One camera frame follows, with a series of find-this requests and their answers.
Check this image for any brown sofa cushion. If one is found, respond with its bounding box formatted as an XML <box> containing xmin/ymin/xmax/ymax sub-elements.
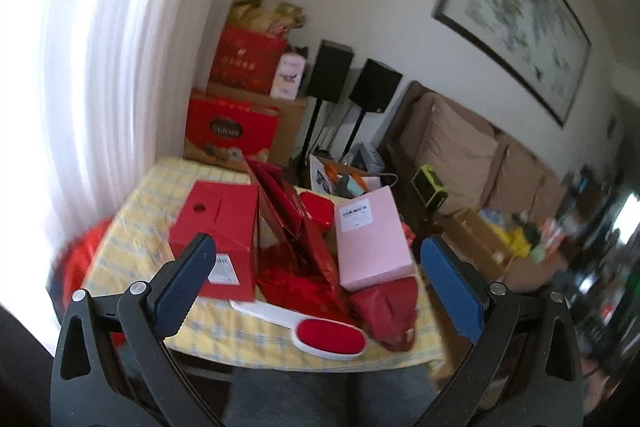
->
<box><xmin>416</xmin><ymin>100</ymin><xmax>498</xmax><ymax>215</ymax></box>

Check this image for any red tall gift bag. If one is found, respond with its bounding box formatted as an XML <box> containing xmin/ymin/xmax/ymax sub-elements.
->
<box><xmin>209</xmin><ymin>25</ymin><xmax>288</xmax><ymax>94</ymax></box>

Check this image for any white red lint brush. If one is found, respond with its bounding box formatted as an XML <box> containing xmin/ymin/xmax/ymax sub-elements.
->
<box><xmin>230</xmin><ymin>300</ymin><xmax>369</xmax><ymax>361</ymax></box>

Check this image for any brown sofa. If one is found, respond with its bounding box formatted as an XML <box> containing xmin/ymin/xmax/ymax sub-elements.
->
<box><xmin>378</xmin><ymin>80</ymin><xmax>567</xmax><ymax>225</ymax></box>

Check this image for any black speaker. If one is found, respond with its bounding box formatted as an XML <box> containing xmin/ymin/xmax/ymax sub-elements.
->
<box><xmin>349</xmin><ymin>58</ymin><xmax>402</xmax><ymax>114</ymax></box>
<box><xmin>306</xmin><ymin>39</ymin><xmax>355</xmax><ymax>104</ymax></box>

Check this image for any shallow cardboard tray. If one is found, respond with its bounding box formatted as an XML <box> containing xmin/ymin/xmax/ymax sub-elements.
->
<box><xmin>437</xmin><ymin>209</ymin><xmax>523</xmax><ymax>281</ymax></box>

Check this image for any right black speaker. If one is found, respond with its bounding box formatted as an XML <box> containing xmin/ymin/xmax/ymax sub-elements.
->
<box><xmin>349</xmin><ymin>58</ymin><xmax>402</xmax><ymax>114</ymax></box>

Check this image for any yellow plaid tablecloth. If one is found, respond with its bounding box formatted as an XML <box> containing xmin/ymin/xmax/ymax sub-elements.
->
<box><xmin>82</xmin><ymin>157</ymin><xmax>450</xmax><ymax>373</ymax></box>

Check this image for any brown cardboard box stack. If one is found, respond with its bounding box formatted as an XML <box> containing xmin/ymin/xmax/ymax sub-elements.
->
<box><xmin>206</xmin><ymin>82</ymin><xmax>308</xmax><ymax>167</ymax></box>

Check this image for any floor box of clutter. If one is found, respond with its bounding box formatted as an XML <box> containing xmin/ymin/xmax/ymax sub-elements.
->
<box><xmin>308</xmin><ymin>155</ymin><xmax>383</xmax><ymax>199</ymax></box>

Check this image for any white curtain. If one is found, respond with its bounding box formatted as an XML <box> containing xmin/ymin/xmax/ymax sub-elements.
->
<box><xmin>0</xmin><ymin>0</ymin><xmax>277</xmax><ymax>358</ymax></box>

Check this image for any brown paper bag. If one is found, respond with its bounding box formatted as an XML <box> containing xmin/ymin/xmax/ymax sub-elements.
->
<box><xmin>227</xmin><ymin>0</ymin><xmax>306</xmax><ymax>39</ymax></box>

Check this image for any red foil ball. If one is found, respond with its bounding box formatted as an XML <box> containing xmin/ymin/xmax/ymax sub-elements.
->
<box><xmin>298</xmin><ymin>191</ymin><xmax>334</xmax><ymax>234</ymax></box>

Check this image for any framed ink painting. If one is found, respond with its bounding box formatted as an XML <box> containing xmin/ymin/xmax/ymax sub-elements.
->
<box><xmin>433</xmin><ymin>0</ymin><xmax>591</xmax><ymax>126</ymax></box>

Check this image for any red foil gift bag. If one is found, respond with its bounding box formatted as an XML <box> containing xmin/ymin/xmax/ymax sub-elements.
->
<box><xmin>246</xmin><ymin>159</ymin><xmax>350</xmax><ymax>320</ymax></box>

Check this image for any red chocolate gift box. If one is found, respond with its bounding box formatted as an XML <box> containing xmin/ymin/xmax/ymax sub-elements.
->
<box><xmin>183</xmin><ymin>90</ymin><xmax>280</xmax><ymax>170</ymax></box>

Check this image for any red carton with label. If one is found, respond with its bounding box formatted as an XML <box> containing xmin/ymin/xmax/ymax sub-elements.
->
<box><xmin>168</xmin><ymin>180</ymin><xmax>259</xmax><ymax>303</ymax></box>

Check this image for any left black speaker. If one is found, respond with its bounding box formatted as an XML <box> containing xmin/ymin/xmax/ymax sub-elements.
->
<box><xmin>306</xmin><ymin>39</ymin><xmax>355</xmax><ymax>104</ymax></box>

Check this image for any green portable radio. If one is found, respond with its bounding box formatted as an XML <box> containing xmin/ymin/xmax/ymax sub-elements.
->
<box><xmin>411</xmin><ymin>165</ymin><xmax>448</xmax><ymax>211</ymax></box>

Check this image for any small pink white box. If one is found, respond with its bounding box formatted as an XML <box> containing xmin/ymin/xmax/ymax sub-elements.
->
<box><xmin>270</xmin><ymin>53</ymin><xmax>306</xmax><ymax>101</ymax></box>

